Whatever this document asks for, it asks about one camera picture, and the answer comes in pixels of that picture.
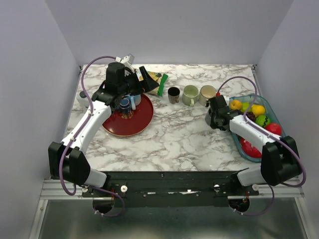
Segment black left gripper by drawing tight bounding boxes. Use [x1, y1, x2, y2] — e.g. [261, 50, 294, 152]
[119, 66, 159, 96]

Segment dark grey mug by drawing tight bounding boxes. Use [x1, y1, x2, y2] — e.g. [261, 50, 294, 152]
[205, 110, 211, 126]

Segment brown striped mug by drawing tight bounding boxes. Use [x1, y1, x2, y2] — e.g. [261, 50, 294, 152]
[167, 87, 180, 104]

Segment cream mug with black rim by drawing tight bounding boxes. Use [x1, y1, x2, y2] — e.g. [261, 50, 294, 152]
[198, 85, 216, 106]

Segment light green mug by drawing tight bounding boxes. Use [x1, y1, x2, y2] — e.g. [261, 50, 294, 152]
[182, 85, 199, 107]

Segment light blue white mug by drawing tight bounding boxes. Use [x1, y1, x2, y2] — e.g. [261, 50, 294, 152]
[126, 95, 141, 110]

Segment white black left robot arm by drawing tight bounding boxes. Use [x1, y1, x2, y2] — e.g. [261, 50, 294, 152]
[48, 62, 159, 197]

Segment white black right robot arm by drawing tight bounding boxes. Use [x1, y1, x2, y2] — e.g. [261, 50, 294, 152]
[206, 95, 303, 195]

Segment dark blue mug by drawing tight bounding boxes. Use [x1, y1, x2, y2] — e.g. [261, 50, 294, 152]
[119, 98, 133, 120]

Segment green chips bag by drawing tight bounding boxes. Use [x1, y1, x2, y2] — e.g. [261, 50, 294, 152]
[148, 71, 168, 97]

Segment orange toy fruit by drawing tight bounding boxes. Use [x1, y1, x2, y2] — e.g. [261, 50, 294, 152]
[229, 100, 242, 110]

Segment green toy lime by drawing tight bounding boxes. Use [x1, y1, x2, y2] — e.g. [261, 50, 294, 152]
[240, 102, 251, 113]

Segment dark toy grapes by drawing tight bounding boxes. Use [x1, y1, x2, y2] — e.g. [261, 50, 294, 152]
[246, 112, 256, 122]

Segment red round tray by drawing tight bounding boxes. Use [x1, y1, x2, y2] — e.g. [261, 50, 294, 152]
[102, 94, 154, 137]

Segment yellow toy lemon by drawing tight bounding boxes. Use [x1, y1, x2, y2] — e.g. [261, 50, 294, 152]
[251, 105, 266, 117]

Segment red toy dragon fruit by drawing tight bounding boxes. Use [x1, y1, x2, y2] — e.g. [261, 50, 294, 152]
[240, 138, 262, 158]

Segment teal transparent fruit container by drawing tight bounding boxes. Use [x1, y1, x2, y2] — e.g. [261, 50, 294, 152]
[230, 96, 286, 163]

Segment red toy apple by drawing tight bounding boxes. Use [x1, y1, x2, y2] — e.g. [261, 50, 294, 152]
[265, 123, 282, 136]

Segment white bottle grey cap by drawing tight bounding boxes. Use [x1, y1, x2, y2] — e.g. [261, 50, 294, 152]
[76, 91, 90, 111]

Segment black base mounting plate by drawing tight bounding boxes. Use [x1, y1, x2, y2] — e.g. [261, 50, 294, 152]
[81, 170, 260, 209]

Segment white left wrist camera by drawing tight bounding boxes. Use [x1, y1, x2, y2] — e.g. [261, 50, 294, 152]
[120, 54, 135, 72]

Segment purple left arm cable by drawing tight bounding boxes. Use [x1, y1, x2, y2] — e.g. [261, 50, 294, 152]
[58, 55, 120, 196]

